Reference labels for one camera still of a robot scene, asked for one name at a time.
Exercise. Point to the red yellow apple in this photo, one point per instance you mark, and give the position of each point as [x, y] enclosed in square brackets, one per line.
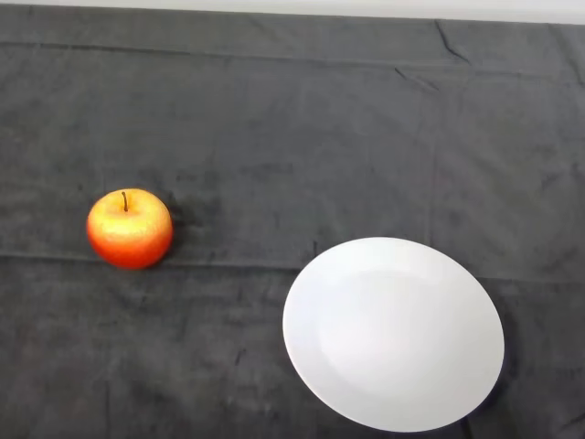
[130, 233]

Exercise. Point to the white round plate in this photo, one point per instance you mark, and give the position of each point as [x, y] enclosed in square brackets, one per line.
[393, 338]

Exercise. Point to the black cloth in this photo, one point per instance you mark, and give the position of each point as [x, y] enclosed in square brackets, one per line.
[256, 137]

